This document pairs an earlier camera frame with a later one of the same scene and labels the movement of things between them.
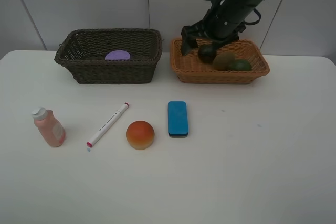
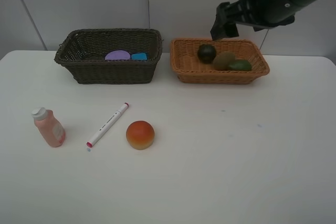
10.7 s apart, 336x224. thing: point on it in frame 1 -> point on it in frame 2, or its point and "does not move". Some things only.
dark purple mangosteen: (207, 53) does not move
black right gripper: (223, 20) -> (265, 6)
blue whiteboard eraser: (177, 119) -> (139, 56)
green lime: (240, 65) does not move
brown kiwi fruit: (222, 60) does not move
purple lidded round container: (117, 55) does not move
